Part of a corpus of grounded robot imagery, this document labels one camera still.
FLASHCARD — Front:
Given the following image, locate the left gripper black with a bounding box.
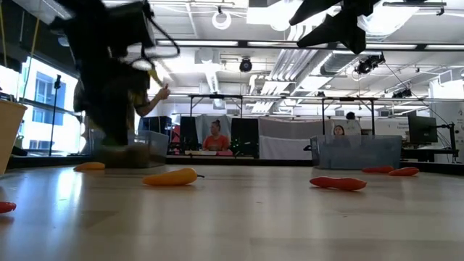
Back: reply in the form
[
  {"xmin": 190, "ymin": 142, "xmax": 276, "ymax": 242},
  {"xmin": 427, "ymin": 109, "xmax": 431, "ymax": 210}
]
[{"xmin": 75, "ymin": 50, "xmax": 152, "ymax": 146}]

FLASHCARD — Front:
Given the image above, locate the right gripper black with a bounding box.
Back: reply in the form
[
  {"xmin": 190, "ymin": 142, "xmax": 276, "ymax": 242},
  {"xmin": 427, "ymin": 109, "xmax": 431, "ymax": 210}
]
[{"xmin": 289, "ymin": 0, "xmax": 385, "ymax": 55}]

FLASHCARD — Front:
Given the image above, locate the orange toy chili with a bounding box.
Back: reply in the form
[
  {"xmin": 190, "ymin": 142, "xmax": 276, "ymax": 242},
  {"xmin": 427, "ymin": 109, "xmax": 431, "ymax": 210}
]
[
  {"xmin": 73, "ymin": 161, "xmax": 106, "ymax": 173},
  {"xmin": 141, "ymin": 167, "xmax": 205, "ymax": 187}
]

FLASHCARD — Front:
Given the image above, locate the grey plastic bin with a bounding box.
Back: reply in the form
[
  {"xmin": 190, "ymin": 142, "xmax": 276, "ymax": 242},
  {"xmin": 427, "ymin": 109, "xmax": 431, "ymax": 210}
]
[
  {"xmin": 88, "ymin": 129, "xmax": 170, "ymax": 169},
  {"xmin": 310, "ymin": 134, "xmax": 402, "ymax": 170}
]

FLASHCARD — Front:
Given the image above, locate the person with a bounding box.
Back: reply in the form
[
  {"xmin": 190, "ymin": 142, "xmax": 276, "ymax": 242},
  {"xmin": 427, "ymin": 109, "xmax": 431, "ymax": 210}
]
[
  {"xmin": 128, "ymin": 82, "xmax": 172, "ymax": 120},
  {"xmin": 328, "ymin": 125, "xmax": 351, "ymax": 148},
  {"xmin": 202, "ymin": 119, "xmax": 231, "ymax": 152}
]

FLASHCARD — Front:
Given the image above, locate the black floor stand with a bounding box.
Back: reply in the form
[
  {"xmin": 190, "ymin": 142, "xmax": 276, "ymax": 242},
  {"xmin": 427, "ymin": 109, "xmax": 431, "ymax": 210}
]
[{"xmin": 49, "ymin": 74, "xmax": 62, "ymax": 157}]

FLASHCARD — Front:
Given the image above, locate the grey hanging curtain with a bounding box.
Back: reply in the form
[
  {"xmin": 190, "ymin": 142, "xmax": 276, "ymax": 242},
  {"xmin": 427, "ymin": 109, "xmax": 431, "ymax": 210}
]
[{"xmin": 258, "ymin": 116, "xmax": 336, "ymax": 160}]

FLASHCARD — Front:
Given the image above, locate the black office desk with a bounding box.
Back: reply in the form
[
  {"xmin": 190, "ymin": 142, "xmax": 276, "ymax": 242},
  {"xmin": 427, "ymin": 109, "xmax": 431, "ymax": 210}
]
[{"xmin": 400, "ymin": 146, "xmax": 460, "ymax": 163}]

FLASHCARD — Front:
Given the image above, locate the black station frame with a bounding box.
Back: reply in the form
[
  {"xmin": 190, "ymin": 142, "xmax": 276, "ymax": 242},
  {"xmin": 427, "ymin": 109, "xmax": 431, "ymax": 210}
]
[{"xmin": 188, "ymin": 94, "xmax": 376, "ymax": 137}]

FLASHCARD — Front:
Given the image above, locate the white ring light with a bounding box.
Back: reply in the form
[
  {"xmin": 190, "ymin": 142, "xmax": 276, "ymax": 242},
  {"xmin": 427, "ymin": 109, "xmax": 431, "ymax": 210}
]
[{"xmin": 212, "ymin": 9, "xmax": 233, "ymax": 31}]

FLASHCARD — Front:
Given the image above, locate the black metal rig frame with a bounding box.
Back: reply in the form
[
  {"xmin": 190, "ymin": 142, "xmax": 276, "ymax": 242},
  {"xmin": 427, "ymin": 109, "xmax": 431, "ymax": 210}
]
[{"xmin": 7, "ymin": 154, "xmax": 464, "ymax": 175}]

